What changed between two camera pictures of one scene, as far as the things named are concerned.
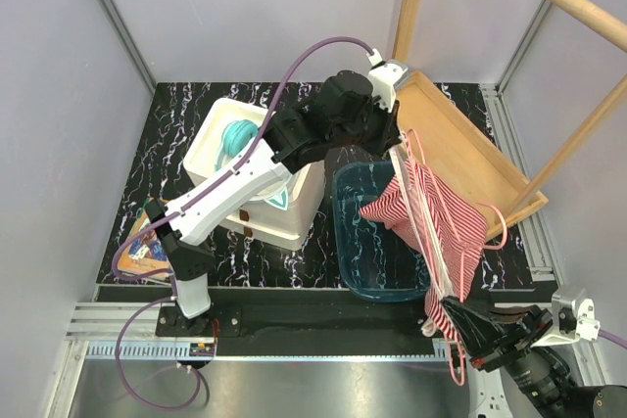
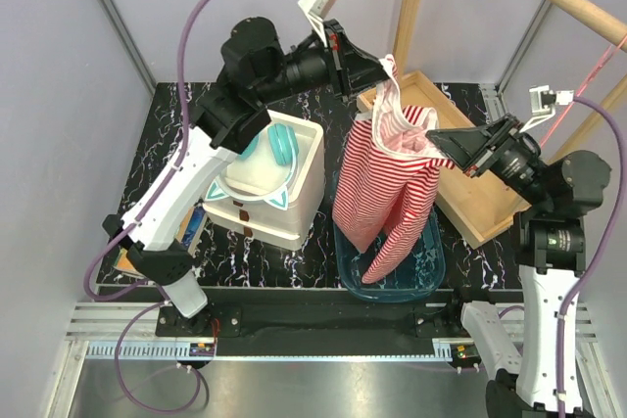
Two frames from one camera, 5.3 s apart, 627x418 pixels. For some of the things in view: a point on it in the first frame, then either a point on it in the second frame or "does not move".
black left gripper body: [368, 130] → [335, 53]
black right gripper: [486, 336] → [471, 147]
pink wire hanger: [458, 382] → [611, 51]
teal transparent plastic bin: [373, 260] does not move
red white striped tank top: [445, 230] → [386, 176]
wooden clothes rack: [454, 143] does not move
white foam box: [291, 213] does not move
